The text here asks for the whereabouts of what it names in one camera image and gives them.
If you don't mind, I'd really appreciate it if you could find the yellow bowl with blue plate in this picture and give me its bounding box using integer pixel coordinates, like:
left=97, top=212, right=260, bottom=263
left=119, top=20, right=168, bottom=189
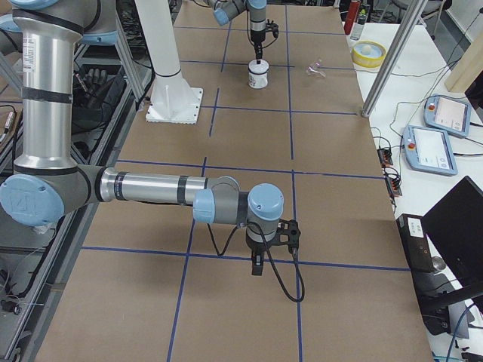
left=351, top=41, right=386, bottom=69

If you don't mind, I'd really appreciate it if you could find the black desktop computer box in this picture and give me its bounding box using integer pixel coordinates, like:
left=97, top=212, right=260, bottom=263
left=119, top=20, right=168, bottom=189
left=396, top=213, right=435, bottom=273

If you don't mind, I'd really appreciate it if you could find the near teach pendant tablet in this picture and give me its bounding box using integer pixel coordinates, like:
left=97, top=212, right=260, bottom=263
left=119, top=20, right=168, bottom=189
left=402, top=125, right=458, bottom=176

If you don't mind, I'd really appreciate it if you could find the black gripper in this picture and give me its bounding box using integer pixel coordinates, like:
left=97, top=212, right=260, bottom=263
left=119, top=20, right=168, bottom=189
left=248, top=241, right=269, bottom=276
left=250, top=29, right=265, bottom=64

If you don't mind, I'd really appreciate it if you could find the teach pendant tablet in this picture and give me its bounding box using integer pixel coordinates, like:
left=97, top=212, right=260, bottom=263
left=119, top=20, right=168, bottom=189
left=402, top=125, right=458, bottom=176
left=423, top=94, right=471, bottom=138

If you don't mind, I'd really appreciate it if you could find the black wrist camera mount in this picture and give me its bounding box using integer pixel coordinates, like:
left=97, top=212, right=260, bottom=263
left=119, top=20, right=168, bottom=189
left=270, top=219, right=301, bottom=254

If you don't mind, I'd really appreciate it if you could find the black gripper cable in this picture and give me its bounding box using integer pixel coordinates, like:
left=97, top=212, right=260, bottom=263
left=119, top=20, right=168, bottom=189
left=206, top=220, right=306, bottom=302

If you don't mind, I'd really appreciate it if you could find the orange terminal block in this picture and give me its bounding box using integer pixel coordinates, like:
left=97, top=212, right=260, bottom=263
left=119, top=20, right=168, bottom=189
left=377, top=148, right=393, bottom=167

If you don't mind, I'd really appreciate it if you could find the red cylinder bottle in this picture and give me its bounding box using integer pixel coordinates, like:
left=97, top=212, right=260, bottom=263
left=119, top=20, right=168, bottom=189
left=344, top=0, right=360, bottom=35

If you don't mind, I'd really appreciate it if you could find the far teach pendant tablet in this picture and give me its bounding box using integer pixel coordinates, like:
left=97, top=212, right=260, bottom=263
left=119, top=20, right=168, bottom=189
left=423, top=94, right=471, bottom=138

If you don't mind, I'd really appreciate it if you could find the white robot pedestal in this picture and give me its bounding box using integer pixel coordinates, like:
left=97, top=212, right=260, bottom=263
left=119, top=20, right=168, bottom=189
left=135, top=0, right=203, bottom=124

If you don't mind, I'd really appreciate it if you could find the aluminium frame post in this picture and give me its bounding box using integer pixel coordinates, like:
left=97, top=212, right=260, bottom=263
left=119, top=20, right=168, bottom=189
left=361, top=0, right=428, bottom=118

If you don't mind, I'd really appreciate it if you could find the white enamel cup blue rim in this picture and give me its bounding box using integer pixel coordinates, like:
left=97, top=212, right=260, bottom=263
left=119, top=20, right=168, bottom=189
left=248, top=60, right=269, bottom=89

